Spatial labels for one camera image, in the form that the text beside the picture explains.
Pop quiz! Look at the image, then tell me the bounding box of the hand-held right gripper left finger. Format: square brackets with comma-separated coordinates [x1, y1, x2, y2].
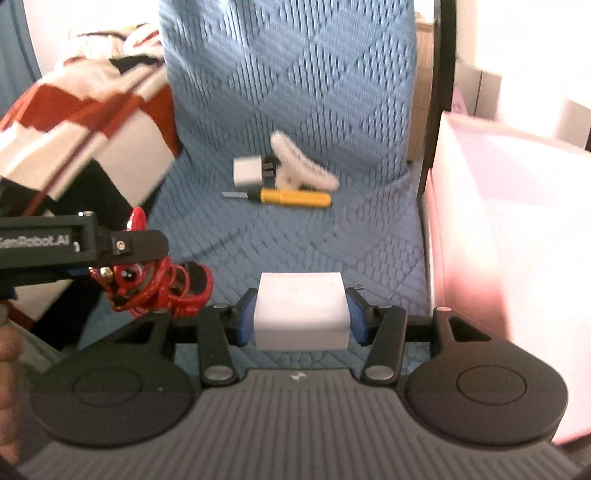
[108, 288, 259, 387]

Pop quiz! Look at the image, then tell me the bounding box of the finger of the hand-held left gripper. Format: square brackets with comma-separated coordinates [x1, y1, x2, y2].
[96, 229, 170, 269]

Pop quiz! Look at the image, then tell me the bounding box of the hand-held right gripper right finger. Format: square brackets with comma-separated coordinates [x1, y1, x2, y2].
[345, 288, 498, 387]

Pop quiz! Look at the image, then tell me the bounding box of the red cable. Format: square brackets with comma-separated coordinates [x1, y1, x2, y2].
[90, 207, 215, 319]

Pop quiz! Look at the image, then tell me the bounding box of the white foam cube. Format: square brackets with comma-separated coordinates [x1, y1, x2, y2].
[253, 272, 350, 352]

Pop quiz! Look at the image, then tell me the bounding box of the yellow handled screwdriver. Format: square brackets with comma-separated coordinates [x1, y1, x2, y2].
[222, 187, 333, 210]

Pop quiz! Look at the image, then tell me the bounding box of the person's left hand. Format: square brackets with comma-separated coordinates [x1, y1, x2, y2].
[0, 318, 23, 467]

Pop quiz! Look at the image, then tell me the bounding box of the red and white checkered cloth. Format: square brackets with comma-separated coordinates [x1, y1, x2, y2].
[0, 25, 184, 204]

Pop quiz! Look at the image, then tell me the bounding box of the white power adapter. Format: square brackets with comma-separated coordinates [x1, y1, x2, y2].
[232, 156, 279, 191]

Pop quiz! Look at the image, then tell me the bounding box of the white hair claw clip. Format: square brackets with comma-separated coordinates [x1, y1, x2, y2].
[270, 132, 341, 191]

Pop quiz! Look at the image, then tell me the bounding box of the white plastic bin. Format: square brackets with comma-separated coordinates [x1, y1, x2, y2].
[422, 111, 591, 446]

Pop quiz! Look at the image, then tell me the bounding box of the blue textured chair cover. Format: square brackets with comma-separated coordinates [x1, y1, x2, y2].
[76, 0, 437, 372]

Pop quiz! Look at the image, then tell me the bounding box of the cardboard box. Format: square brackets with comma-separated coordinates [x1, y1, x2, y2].
[455, 55, 503, 121]

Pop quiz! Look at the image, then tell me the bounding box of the black chair frame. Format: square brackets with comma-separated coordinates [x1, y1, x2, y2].
[417, 0, 459, 201]

